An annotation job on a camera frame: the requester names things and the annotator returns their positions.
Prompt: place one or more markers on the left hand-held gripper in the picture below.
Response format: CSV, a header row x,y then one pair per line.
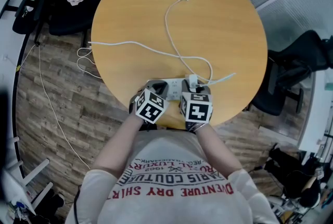
x,y
151,107

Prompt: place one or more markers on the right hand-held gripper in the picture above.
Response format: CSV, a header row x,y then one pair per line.
x,y
199,111

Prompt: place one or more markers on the white charger adapter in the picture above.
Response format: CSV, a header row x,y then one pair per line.
x,y
193,80

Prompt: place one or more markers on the white power strip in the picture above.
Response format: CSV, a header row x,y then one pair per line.
x,y
174,87

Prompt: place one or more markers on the person's right forearm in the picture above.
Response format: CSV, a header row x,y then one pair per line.
x,y
218,150

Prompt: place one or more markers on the person's left forearm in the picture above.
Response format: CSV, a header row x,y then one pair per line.
x,y
117,145

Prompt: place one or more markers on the round wooden table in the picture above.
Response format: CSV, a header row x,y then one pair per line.
x,y
130,10

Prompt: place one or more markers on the black office chair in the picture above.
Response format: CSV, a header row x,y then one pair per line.
x,y
26,20
291,72
67,20

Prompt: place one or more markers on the white printed t-shirt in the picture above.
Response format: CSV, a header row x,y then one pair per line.
x,y
171,197

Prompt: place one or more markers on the black bag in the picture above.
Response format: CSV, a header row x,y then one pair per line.
x,y
49,204

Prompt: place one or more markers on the white shelf rack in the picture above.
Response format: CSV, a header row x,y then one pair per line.
x,y
26,181

